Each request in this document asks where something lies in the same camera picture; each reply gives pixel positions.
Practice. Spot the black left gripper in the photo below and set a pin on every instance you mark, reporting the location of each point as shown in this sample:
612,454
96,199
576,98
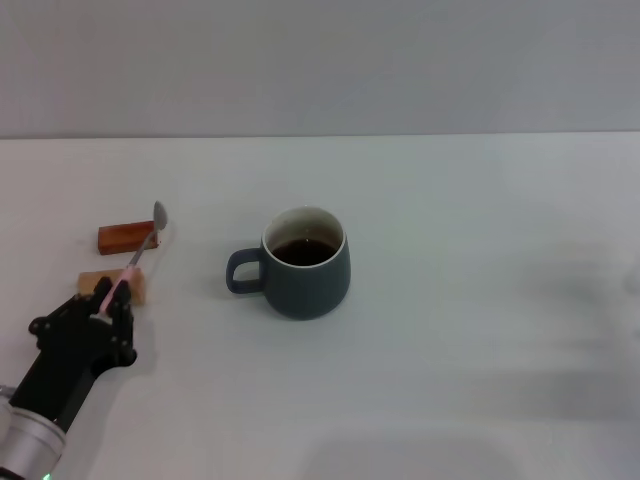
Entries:
65,370

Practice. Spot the dark coffee liquid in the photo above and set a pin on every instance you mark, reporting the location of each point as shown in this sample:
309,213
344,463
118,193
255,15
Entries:
302,252

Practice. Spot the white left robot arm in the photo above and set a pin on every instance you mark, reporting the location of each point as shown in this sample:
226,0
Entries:
27,440

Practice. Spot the light wooden arch block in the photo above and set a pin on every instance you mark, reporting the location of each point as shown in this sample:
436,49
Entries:
139,287

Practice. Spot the dark grey ceramic mug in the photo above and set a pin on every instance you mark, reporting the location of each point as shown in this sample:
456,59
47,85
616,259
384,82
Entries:
310,290

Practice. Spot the red-brown wooden block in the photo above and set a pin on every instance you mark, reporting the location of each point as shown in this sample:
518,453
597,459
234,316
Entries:
122,239

